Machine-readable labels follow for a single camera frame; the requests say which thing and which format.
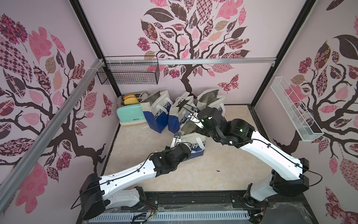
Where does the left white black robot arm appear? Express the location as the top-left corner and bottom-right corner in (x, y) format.
(77, 138), (192, 220)

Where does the orange toast slice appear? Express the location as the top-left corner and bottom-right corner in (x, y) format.
(123, 94), (137, 100)

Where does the yellow toast slice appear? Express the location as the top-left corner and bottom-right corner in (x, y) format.
(124, 97), (139, 105)

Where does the aluminium rail back wall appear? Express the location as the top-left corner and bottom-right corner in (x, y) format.
(106, 57), (276, 65)

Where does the white slotted cable duct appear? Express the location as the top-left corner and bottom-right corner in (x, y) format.
(87, 211), (249, 224)

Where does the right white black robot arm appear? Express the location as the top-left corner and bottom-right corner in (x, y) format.
(194, 107), (312, 206)

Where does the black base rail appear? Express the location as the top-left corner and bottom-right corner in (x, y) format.
(77, 190), (318, 224)

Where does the black wire wall basket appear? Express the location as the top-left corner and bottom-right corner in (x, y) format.
(97, 55), (160, 85)

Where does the mint green toaster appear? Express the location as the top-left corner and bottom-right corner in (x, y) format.
(117, 91), (148, 126)

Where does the blue beige takeout bag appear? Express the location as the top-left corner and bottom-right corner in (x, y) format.
(140, 90), (173, 133)
(178, 120), (207, 160)
(168, 91), (195, 133)
(196, 89), (226, 115)

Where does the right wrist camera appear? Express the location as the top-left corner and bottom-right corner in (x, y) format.
(185, 112), (204, 128)

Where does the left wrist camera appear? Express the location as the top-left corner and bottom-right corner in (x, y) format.
(173, 132), (181, 141)

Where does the aluminium rail wall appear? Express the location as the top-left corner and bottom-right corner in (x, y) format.
(1, 59), (104, 212)
(106, 57), (276, 65)

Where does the aluminium rail left wall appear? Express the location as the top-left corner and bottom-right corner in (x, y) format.
(1, 59), (104, 212)

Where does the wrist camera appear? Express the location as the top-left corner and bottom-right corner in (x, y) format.
(173, 132), (181, 141)
(185, 112), (204, 128)

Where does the white wire wall basket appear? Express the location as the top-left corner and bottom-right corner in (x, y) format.
(270, 77), (324, 141)

